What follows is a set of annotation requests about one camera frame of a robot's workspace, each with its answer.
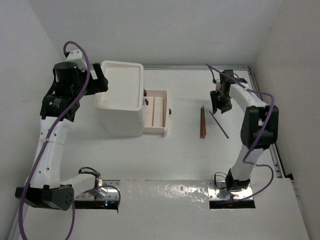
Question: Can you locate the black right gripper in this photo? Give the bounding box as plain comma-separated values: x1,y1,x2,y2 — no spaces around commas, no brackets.
211,89,233,114

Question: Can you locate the blue chopstick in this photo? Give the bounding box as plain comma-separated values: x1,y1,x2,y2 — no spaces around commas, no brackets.
209,111,230,139

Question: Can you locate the orange chopstick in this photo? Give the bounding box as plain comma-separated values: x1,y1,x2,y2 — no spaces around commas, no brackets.
201,106,206,139

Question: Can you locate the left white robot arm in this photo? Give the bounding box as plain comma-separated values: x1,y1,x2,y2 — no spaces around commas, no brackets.
23,61,108,211

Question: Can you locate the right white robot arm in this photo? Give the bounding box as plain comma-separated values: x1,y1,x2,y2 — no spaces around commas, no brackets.
210,70,279,191

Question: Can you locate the white utensil container box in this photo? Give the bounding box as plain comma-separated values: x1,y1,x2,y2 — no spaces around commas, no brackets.
103,89,170,138

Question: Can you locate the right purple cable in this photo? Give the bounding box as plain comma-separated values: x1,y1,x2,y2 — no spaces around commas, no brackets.
205,62,277,201

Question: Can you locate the purple cable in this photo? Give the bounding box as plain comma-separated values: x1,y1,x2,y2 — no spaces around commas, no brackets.
205,62,277,201
17,41,121,240

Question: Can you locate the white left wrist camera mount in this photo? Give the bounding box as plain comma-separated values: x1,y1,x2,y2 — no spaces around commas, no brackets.
65,49,87,72

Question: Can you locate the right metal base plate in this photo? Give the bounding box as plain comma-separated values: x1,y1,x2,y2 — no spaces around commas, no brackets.
207,180,254,201

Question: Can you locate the metal base plate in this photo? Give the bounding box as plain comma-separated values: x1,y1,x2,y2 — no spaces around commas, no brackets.
207,180,254,201
75,179,121,202

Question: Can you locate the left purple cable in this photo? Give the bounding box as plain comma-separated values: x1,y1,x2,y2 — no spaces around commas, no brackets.
17,41,121,240

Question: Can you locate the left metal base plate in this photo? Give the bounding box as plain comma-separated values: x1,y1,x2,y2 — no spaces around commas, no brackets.
75,179,121,202

